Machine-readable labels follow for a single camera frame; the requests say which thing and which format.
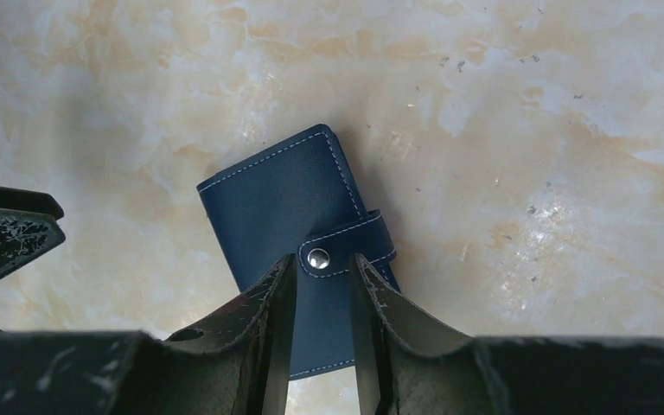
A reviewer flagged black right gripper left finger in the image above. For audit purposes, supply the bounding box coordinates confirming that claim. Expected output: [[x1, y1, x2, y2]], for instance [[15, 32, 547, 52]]
[[0, 255, 297, 414]]

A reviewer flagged blue leather card holder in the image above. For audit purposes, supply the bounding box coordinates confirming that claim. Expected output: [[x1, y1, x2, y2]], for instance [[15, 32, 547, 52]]
[[197, 124, 396, 380]]

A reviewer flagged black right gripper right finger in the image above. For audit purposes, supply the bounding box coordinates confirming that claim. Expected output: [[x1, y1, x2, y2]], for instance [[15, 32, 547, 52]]
[[349, 254, 664, 414]]

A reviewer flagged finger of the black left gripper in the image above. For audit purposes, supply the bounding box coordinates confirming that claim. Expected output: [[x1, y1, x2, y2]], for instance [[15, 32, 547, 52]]
[[0, 186, 66, 280]]

